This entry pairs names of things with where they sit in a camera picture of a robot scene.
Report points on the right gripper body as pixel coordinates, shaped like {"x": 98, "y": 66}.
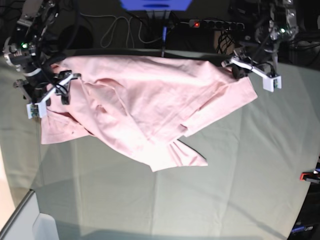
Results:
{"x": 31, "y": 94}

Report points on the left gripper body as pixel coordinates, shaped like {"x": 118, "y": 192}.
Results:
{"x": 241, "y": 58}

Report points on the pink t-shirt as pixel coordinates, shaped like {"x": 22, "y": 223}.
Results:
{"x": 140, "y": 106}

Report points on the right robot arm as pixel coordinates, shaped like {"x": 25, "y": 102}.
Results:
{"x": 28, "y": 51}

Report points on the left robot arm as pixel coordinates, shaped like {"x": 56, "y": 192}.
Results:
{"x": 273, "y": 22}

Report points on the black power strip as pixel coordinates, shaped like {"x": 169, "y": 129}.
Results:
{"x": 216, "y": 25}

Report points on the grey-green table cloth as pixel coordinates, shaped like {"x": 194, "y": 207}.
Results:
{"x": 250, "y": 190}

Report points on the red black clamp centre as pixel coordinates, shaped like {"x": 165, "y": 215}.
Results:
{"x": 163, "y": 40}

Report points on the red black clamp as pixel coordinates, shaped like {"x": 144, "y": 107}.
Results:
{"x": 163, "y": 40}
{"x": 311, "y": 176}

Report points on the red black clamp right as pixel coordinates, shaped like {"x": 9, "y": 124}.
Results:
{"x": 311, "y": 176}

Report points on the white plastic bin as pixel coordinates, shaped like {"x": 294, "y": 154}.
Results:
{"x": 45, "y": 228}

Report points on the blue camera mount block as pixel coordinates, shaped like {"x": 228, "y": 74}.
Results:
{"x": 155, "y": 5}

